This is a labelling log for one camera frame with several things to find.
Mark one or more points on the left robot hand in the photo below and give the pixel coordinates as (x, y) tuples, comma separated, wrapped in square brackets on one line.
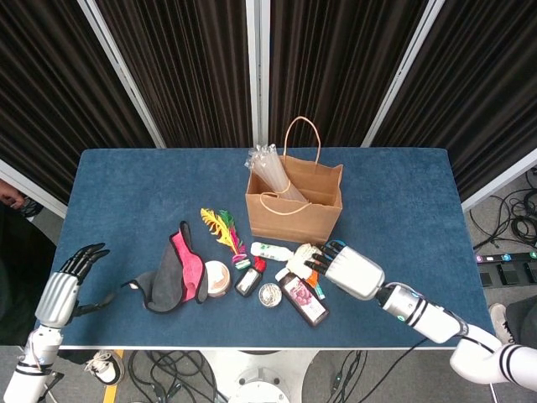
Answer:
[(56, 300)]

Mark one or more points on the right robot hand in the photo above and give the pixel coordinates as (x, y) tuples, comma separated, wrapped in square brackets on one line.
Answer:
[(354, 270)]

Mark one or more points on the white plastic package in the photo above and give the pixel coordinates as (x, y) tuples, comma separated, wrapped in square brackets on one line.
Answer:
[(298, 262)]

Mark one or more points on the clear plastic pack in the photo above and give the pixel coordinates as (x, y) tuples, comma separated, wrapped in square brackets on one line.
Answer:
[(272, 172)]

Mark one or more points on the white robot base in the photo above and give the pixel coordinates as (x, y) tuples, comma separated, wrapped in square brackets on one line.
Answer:
[(260, 378)]

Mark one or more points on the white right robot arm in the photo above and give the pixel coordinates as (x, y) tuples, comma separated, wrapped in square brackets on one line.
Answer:
[(432, 321)]

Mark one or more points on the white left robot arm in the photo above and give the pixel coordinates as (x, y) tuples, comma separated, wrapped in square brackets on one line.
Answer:
[(35, 357)]

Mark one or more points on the teal and white toothpaste box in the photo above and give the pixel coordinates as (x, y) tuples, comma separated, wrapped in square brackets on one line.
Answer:
[(320, 291)]

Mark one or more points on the brown paper carrier bag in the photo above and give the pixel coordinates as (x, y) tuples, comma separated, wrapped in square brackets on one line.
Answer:
[(293, 226)]

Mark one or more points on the bystander in black clothes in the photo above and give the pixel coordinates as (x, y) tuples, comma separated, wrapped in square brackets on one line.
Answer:
[(17, 273)]

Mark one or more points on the white black sneaker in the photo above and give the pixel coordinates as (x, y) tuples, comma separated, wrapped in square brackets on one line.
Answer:
[(107, 369)]

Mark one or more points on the white green plastic bottle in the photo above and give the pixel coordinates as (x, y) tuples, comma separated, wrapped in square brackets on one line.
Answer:
[(268, 251)]

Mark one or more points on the clear tub of paper clips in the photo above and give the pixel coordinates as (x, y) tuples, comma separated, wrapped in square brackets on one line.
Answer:
[(269, 295)]

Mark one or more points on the small black ink bottle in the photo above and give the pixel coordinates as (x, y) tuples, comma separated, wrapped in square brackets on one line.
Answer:
[(247, 281)]

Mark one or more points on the grey pink microfibre towel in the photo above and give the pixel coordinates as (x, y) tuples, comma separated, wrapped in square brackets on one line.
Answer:
[(168, 285)]

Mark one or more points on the black foot pedal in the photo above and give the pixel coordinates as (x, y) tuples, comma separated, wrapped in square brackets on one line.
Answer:
[(530, 271), (487, 278), (509, 273)]

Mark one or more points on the colourful feather shuttlecock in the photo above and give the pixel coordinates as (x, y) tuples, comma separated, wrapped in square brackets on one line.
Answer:
[(224, 235)]

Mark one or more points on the clear jar of rubber bands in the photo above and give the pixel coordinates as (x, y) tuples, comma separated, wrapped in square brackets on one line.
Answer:
[(218, 277)]

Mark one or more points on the blue velvet table cover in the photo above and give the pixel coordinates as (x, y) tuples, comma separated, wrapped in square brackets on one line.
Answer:
[(147, 189)]

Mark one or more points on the black power strip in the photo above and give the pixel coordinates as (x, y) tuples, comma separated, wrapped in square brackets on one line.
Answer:
[(503, 257)]

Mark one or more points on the pale pink sneaker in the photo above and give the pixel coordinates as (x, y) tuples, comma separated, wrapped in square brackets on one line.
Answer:
[(499, 319)]

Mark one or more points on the bystander dark trouser leg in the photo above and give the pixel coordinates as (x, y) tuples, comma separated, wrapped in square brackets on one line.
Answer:
[(524, 323)]

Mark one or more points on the black pleated curtain panel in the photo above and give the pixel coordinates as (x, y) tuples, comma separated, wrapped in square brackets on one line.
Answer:
[(482, 84), (327, 63), (189, 63), (50, 84)]

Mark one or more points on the silver partition post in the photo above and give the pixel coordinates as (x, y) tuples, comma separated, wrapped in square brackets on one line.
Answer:
[(258, 71), (401, 71), (499, 184), (31, 189), (122, 71)]

